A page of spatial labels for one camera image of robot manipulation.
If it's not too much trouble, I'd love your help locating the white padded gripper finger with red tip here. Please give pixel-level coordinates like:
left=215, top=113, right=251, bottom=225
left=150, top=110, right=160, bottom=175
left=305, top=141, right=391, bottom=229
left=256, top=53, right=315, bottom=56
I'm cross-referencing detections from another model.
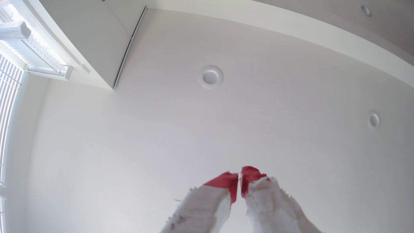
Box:
left=240, top=166, right=323, bottom=233
left=160, top=172, right=239, bottom=233

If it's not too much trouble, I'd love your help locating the white window blind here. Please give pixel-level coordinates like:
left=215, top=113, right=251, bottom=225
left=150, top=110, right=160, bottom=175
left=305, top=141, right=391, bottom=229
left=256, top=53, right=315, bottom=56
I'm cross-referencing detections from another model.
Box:
left=0, top=0, right=74, bottom=81
left=0, top=54, right=27, bottom=187

